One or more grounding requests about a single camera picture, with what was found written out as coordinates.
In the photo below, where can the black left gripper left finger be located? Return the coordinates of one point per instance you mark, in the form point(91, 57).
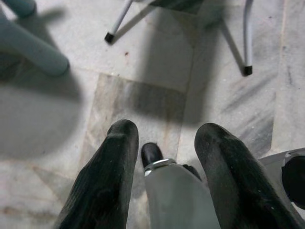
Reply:
point(107, 181)

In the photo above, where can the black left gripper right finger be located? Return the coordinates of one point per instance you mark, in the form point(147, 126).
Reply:
point(233, 176)

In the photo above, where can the white chair with black feet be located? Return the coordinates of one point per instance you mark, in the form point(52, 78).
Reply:
point(247, 35)

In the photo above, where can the grey furniture leg black foot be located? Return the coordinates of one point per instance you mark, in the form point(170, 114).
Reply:
point(174, 195)

